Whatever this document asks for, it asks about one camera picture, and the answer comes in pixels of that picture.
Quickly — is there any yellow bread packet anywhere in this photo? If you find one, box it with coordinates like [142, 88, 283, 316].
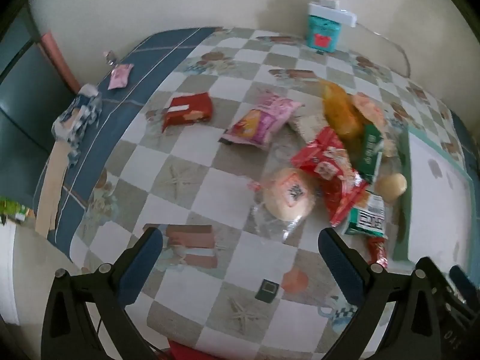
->
[319, 79, 364, 139]

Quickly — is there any pink snack packet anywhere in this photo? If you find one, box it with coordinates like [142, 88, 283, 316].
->
[218, 89, 304, 150]

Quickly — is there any green blurry object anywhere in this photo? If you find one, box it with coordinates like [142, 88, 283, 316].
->
[0, 195, 29, 226]

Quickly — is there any green white snack packet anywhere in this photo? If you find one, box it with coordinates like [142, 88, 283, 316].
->
[344, 191, 388, 239]

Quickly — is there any dark cabinet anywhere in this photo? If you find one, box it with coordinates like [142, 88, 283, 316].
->
[0, 5, 81, 196]

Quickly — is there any red object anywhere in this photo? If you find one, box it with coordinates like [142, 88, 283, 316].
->
[167, 339, 211, 360]

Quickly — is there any checkered printed tablecloth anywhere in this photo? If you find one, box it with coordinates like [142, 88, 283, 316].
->
[32, 26, 480, 360]

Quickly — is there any reddish door frame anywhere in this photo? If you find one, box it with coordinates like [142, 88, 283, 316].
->
[39, 32, 81, 89]

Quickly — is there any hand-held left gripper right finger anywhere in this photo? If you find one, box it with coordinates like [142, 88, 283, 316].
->
[318, 228, 445, 360]

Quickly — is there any large round wrapped bun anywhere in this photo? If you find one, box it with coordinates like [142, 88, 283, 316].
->
[249, 167, 319, 241]

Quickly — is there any dark red snack packet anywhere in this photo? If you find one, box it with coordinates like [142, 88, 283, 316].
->
[161, 92, 214, 133]

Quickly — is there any small pink packet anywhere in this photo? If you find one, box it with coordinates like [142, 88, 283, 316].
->
[108, 64, 135, 91]

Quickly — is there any small red sausage packet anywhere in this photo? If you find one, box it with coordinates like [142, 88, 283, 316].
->
[365, 237, 389, 269]

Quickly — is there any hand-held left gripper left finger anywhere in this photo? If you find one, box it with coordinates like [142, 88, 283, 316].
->
[41, 227, 166, 360]

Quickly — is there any beige wooden plank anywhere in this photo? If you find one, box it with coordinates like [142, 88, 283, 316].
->
[35, 140, 72, 235]

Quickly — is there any blue white patterned cloth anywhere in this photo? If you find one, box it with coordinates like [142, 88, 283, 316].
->
[52, 83, 103, 169]

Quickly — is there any peach snack packet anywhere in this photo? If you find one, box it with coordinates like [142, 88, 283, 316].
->
[350, 93, 385, 128]

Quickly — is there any bright red printed packet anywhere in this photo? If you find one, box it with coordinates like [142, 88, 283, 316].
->
[290, 125, 370, 227]

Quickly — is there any small round bun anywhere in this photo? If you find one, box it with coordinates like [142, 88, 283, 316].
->
[376, 172, 407, 203]

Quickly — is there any white power strip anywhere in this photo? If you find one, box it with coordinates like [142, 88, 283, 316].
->
[308, 0, 358, 28]

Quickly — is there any white tray with green rim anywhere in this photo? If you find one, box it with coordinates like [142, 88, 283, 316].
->
[392, 125, 475, 267]

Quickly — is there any thin white cable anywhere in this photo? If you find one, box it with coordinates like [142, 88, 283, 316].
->
[356, 20, 411, 77]

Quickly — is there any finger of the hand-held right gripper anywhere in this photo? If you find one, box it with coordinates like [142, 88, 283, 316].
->
[448, 265, 480, 306]

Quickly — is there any teal box with red label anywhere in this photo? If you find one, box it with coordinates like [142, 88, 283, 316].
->
[304, 11, 343, 52]

